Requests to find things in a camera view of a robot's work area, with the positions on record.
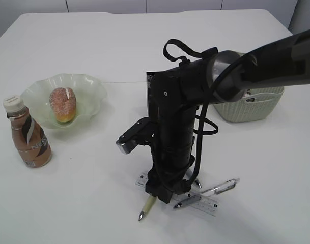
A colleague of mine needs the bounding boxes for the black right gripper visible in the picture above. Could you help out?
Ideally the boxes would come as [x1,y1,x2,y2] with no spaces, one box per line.
[145,144,195,203]

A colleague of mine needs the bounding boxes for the clear plastic ruler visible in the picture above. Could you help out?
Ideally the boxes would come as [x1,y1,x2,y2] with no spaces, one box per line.
[135,172,219,216]

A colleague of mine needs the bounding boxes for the sugared bread loaf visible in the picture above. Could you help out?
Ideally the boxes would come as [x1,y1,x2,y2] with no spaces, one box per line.
[49,87,77,123]

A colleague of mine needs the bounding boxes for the brown Nescafe coffee bottle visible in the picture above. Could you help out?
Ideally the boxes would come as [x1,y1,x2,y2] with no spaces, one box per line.
[3,95,52,168]

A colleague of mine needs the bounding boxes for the large paper ball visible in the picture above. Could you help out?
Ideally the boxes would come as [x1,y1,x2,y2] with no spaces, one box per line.
[243,89,256,102]

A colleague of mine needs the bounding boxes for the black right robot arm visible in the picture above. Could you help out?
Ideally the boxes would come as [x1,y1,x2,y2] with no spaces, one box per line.
[146,30,310,203]

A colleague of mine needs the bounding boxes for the cream grip pen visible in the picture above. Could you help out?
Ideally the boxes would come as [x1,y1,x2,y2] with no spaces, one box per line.
[138,195,157,222]

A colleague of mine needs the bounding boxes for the grey grip pen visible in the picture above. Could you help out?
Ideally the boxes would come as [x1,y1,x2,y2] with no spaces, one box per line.
[173,178,240,209]

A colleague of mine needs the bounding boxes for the black mesh pen holder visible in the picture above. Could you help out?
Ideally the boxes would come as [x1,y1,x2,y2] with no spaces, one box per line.
[147,71,165,125]

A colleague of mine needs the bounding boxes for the green woven plastic basket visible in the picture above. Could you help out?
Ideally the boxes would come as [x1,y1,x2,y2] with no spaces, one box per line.
[214,86,285,123]

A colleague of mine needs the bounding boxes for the green wavy glass plate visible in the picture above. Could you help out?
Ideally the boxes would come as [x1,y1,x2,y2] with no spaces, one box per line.
[21,73,107,129]

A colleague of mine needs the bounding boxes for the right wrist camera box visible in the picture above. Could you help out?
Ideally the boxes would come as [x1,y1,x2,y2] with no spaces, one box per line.
[116,117,158,155]

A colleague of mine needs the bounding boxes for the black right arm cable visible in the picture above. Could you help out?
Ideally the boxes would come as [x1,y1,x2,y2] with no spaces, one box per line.
[162,38,247,189]

